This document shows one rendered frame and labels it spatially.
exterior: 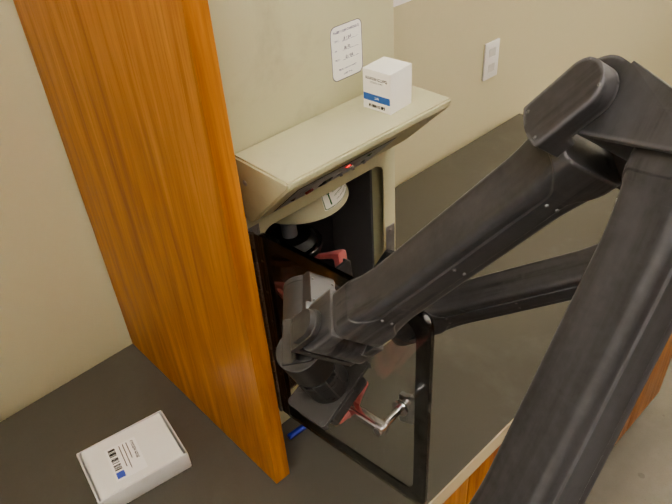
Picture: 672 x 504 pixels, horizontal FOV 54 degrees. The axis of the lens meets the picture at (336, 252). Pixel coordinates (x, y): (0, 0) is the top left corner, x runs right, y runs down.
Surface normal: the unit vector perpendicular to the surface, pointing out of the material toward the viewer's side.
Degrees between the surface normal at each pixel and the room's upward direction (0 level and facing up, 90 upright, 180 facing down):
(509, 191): 58
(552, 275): 32
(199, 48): 90
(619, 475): 0
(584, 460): 74
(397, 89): 90
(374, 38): 90
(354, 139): 0
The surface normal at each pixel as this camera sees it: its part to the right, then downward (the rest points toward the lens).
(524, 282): -0.56, -0.54
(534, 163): -0.92, -0.15
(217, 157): 0.69, 0.41
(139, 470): -0.06, -0.79
